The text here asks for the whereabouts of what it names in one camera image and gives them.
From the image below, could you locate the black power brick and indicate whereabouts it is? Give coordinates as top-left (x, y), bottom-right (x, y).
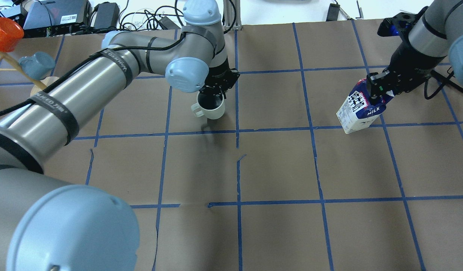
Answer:
top-left (326, 3), bottom-right (341, 21)

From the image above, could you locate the orange mug on stand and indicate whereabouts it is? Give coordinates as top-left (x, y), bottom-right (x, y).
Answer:
top-left (0, 17), bottom-right (24, 53)

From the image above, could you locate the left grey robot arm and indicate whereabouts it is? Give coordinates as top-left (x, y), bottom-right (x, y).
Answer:
top-left (0, 0), bottom-right (239, 271)

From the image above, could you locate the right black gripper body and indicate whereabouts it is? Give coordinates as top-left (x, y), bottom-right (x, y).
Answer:
top-left (378, 13), bottom-right (438, 95)

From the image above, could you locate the aluminium frame post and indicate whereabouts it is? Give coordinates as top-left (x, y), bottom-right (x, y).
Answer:
top-left (222, 0), bottom-right (242, 33)

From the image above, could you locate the blue mug on stand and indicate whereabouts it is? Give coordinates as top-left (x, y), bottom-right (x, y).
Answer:
top-left (18, 52), bottom-right (56, 81)

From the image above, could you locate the blue white milk carton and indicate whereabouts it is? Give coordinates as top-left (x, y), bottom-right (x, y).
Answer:
top-left (336, 78), bottom-right (395, 134)

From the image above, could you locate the black electronics box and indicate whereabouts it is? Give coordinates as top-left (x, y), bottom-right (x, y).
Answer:
top-left (23, 0), bottom-right (92, 30)

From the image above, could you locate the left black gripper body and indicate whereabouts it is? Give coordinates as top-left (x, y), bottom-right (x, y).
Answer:
top-left (200, 58), bottom-right (240, 94)

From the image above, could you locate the black power adapter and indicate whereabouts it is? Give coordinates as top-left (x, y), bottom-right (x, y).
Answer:
top-left (157, 17), bottom-right (181, 30)

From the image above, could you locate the wooden mug tree stand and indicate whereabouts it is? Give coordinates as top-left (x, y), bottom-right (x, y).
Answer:
top-left (0, 52), bottom-right (60, 96)

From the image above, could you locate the white ceramic mug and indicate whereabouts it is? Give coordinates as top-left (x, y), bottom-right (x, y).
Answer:
top-left (190, 93), bottom-right (226, 120)

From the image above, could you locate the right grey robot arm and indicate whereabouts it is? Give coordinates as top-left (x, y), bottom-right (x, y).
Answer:
top-left (366, 0), bottom-right (463, 105)

